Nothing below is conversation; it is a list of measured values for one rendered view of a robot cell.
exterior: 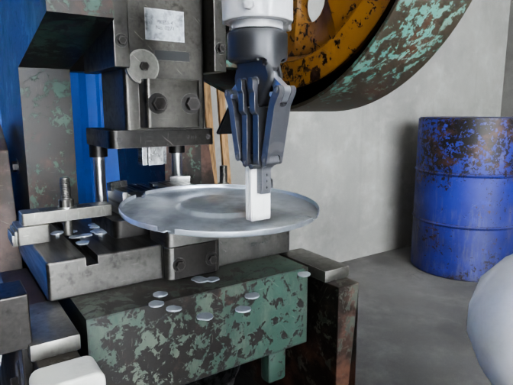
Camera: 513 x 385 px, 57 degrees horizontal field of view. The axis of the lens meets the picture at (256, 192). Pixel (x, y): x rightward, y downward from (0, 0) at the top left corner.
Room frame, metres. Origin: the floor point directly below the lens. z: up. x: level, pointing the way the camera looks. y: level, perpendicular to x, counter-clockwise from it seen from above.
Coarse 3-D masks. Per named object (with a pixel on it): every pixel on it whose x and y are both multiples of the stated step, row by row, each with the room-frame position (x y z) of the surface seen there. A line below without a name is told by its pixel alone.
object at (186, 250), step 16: (128, 192) 0.82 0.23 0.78; (144, 192) 0.79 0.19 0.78; (160, 240) 0.75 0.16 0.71; (176, 240) 0.74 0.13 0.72; (192, 240) 0.76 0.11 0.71; (208, 240) 0.77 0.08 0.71; (176, 256) 0.74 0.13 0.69; (192, 256) 0.76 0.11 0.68; (208, 256) 0.77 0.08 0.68; (176, 272) 0.74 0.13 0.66; (192, 272) 0.75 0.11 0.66; (208, 272) 0.77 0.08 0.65
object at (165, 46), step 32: (128, 0) 0.80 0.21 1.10; (160, 0) 0.83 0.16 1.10; (192, 0) 0.87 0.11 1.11; (160, 32) 0.83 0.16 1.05; (192, 32) 0.87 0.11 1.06; (160, 64) 0.83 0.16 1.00; (192, 64) 0.86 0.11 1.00; (128, 96) 0.80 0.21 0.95; (160, 96) 0.80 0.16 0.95; (192, 96) 0.83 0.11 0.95; (128, 128) 0.80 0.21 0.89; (160, 128) 0.83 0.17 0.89; (192, 128) 0.86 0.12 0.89
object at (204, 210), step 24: (168, 192) 0.77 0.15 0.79; (192, 192) 0.78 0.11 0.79; (216, 192) 0.78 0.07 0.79; (240, 192) 0.79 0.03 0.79; (288, 192) 0.78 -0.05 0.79; (144, 216) 0.62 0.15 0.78; (168, 216) 0.62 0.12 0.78; (192, 216) 0.63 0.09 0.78; (216, 216) 0.62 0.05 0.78; (240, 216) 0.63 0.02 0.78; (288, 216) 0.64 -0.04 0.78; (312, 216) 0.64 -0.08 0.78
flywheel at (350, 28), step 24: (336, 0) 1.02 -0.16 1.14; (360, 0) 0.96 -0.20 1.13; (384, 0) 0.87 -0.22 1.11; (312, 24) 1.08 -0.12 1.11; (336, 24) 1.02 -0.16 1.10; (360, 24) 0.91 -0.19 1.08; (288, 48) 1.15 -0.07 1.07; (312, 48) 1.08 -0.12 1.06; (336, 48) 0.96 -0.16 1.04; (360, 48) 0.92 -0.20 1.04; (288, 72) 1.09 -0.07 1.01; (312, 72) 1.02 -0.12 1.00; (336, 72) 0.98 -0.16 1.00
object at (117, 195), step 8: (128, 184) 0.92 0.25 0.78; (136, 184) 0.92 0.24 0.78; (144, 184) 0.92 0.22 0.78; (152, 184) 0.92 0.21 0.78; (160, 184) 0.92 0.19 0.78; (168, 184) 0.92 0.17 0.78; (176, 184) 0.92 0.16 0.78; (184, 184) 0.92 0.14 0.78; (192, 184) 0.92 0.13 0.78; (112, 192) 0.87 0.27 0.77; (120, 192) 0.83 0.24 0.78; (112, 200) 0.87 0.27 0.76; (120, 200) 0.84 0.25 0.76; (112, 208) 0.88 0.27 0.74
